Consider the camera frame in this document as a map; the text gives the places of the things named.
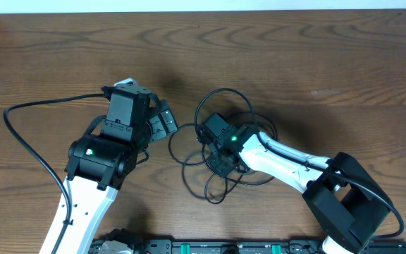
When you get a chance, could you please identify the left camera black cable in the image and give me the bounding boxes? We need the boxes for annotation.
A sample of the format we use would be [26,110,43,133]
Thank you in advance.
[3,92,112,254]

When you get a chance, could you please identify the right camera black cable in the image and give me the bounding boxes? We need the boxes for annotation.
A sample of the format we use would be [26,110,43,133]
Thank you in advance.
[255,132,405,241]

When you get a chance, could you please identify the black USB cable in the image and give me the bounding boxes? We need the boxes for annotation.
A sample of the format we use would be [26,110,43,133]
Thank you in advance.
[168,87,278,205]

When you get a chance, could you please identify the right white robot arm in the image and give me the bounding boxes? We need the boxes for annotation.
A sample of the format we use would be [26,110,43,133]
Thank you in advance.
[197,114,392,253]

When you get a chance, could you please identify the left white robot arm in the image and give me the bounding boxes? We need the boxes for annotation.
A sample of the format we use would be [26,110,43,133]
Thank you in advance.
[40,81,178,253]

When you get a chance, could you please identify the camera black cable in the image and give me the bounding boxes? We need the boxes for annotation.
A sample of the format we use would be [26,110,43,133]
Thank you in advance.
[255,132,405,241]
[3,92,112,254]

